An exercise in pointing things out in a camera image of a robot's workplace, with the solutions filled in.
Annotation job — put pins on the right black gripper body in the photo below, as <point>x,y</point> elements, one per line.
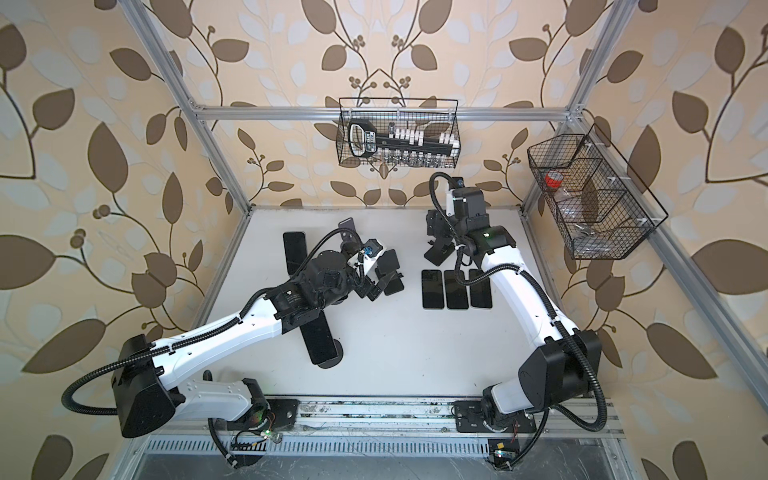
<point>446,227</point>

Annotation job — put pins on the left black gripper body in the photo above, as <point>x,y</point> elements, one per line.
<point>347,281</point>

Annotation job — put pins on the black phone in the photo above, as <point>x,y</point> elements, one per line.
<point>480,291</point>
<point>295,249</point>
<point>319,342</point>

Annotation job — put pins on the black phone stand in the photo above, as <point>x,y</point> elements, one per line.
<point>432,289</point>
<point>456,295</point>

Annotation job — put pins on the black square stand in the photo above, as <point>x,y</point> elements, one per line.
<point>389,278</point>
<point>440,250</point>

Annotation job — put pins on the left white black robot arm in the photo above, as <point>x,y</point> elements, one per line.
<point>152,383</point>

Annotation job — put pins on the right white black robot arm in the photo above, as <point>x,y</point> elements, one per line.
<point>561,370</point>

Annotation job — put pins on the grey round stand far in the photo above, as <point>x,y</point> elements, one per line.
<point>347,227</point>

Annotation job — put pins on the black tool with vials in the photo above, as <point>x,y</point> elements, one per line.
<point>365,141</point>

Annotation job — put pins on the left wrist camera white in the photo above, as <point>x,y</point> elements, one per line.
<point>368,256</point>

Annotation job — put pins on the black wire basket back wall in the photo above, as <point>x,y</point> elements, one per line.
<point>433,115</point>

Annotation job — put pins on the black wire basket wall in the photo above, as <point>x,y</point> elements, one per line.
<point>433,115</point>
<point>609,209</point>

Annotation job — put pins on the black wire basket right wall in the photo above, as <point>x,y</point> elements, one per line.
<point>609,209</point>

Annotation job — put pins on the aluminium rail front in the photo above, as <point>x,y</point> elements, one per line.
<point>389,416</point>

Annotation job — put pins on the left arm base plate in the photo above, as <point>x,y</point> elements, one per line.
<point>282,413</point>

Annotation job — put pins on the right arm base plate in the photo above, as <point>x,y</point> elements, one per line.
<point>469,417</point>

